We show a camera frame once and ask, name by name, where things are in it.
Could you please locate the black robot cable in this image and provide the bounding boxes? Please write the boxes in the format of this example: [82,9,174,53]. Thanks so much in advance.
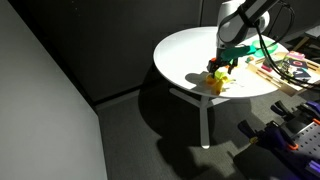
[266,0,297,43]
[253,23,320,92]

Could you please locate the light green cube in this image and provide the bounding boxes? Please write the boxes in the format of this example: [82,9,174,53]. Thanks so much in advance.
[214,68,229,80]

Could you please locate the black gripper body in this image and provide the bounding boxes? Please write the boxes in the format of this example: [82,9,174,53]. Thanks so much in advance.
[211,54,240,69]

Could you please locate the black soft cube letter A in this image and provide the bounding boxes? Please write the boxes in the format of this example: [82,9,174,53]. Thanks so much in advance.
[293,68,313,82]

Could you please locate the green plastic bowl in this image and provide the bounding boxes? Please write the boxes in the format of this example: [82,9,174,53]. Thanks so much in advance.
[250,39,280,57]

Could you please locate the yellow banana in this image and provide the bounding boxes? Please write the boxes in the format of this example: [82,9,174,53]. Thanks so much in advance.
[210,75,232,96]

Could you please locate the purple clamp orange tip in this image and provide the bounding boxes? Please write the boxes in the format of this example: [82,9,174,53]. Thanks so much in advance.
[237,119,300,153]

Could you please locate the perforated mounting board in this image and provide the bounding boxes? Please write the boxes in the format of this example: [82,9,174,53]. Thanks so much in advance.
[292,121,320,163]

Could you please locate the wooden box tray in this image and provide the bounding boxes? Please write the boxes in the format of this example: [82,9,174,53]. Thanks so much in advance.
[245,50,320,98]

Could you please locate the wooden beam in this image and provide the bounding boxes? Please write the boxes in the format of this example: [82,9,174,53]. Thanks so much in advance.
[293,34,310,52]

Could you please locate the white slab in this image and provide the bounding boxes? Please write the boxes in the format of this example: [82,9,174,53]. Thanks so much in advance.
[304,25,320,40]

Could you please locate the black soft cube letter D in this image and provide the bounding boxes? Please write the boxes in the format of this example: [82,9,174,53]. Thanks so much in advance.
[283,59,309,72]

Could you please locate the dark clamp orange tip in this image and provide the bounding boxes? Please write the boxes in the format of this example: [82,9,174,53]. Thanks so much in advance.
[269,99,320,127]

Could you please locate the purple soft cube orange patches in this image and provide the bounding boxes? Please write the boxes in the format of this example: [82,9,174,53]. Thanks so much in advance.
[286,50,306,62]

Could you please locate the white table base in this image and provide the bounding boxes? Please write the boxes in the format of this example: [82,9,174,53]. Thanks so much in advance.
[168,87,232,150]

